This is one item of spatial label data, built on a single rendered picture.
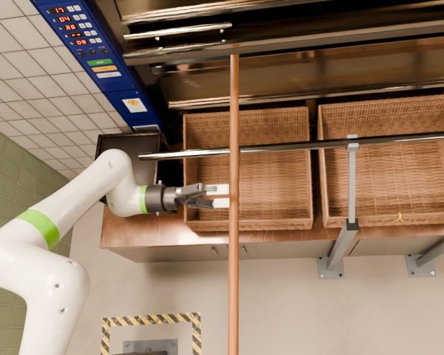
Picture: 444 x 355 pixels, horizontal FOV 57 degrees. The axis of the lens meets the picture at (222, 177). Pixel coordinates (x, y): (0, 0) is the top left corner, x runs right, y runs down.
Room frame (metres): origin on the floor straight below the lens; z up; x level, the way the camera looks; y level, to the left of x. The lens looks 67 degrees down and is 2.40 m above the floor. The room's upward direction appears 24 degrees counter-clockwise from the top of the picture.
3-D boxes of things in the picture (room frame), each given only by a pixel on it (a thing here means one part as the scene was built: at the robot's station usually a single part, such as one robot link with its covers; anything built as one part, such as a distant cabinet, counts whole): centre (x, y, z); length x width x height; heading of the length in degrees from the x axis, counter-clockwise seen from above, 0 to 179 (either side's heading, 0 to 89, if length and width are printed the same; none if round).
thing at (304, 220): (0.69, -0.11, 0.72); 0.56 x 0.49 x 0.28; 66
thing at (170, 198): (0.51, 0.15, 1.19); 0.09 x 0.07 x 0.08; 66
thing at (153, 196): (0.54, 0.22, 1.19); 0.12 x 0.06 x 0.09; 156
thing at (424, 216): (0.46, -0.66, 0.72); 0.56 x 0.49 x 0.28; 67
